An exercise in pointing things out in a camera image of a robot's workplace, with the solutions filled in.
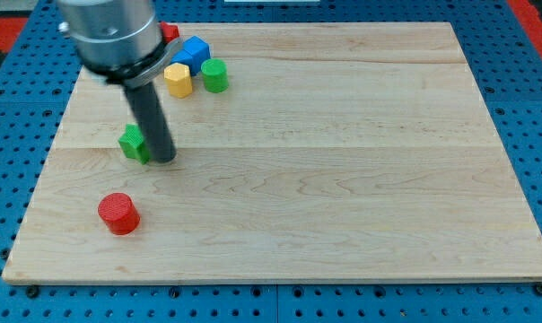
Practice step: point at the red cylinder block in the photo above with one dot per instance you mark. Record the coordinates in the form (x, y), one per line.
(119, 213)

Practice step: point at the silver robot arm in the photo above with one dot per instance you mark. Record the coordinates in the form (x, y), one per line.
(122, 41)

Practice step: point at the green cylinder block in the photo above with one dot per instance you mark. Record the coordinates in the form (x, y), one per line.
(215, 77)

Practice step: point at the wooden board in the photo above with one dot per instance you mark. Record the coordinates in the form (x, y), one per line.
(341, 153)

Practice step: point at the yellow hexagon block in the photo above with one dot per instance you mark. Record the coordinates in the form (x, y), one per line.
(178, 80)

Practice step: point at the blue block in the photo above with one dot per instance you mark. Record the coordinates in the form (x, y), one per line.
(194, 53)

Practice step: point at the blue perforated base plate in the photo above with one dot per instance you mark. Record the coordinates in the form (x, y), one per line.
(37, 78)

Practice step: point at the green star block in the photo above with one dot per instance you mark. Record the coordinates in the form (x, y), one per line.
(132, 144)

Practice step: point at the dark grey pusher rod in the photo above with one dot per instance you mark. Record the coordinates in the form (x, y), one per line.
(147, 110)

